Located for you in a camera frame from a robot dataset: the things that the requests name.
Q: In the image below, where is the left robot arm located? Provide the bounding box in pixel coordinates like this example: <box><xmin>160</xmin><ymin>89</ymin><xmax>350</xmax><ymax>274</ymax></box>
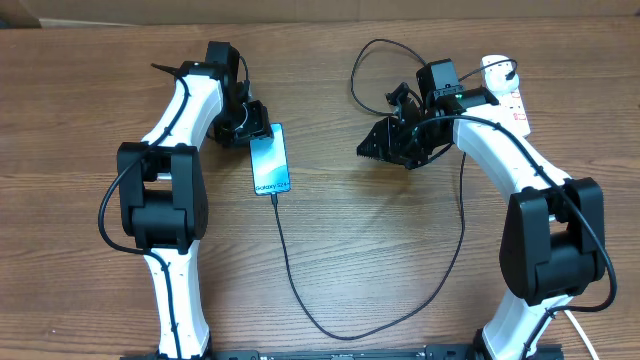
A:
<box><xmin>106</xmin><ymin>41</ymin><xmax>273</xmax><ymax>359</ymax></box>

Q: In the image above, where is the cardboard backdrop board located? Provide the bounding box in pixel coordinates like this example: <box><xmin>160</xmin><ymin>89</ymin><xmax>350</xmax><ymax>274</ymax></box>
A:
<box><xmin>1</xmin><ymin>0</ymin><xmax>639</xmax><ymax>28</ymax></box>

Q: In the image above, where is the white USB wall charger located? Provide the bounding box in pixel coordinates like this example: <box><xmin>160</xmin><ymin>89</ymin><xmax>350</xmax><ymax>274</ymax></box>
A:
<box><xmin>481</xmin><ymin>55</ymin><xmax>520</xmax><ymax>96</ymax></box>

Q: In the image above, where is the white power strip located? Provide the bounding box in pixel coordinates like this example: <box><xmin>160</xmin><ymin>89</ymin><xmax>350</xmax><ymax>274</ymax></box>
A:
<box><xmin>479</xmin><ymin>54</ymin><xmax>532</xmax><ymax>139</ymax></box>

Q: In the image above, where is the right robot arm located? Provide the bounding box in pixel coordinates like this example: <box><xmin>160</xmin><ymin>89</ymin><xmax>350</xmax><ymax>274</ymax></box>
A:
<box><xmin>357</xmin><ymin>55</ymin><xmax>611</xmax><ymax>359</ymax></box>

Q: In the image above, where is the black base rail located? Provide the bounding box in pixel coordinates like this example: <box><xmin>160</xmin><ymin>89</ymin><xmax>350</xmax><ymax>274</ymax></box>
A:
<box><xmin>119</xmin><ymin>342</ymin><xmax>565</xmax><ymax>360</ymax></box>

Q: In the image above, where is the black USB charging cable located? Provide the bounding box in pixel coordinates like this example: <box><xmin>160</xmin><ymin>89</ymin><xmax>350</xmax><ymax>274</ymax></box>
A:
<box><xmin>270</xmin><ymin>38</ymin><xmax>519</xmax><ymax>342</ymax></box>

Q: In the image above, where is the blue Galaxy smartphone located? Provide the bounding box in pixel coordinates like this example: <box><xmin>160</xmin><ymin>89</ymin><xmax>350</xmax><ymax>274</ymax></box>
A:
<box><xmin>250</xmin><ymin>123</ymin><xmax>291</xmax><ymax>196</ymax></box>

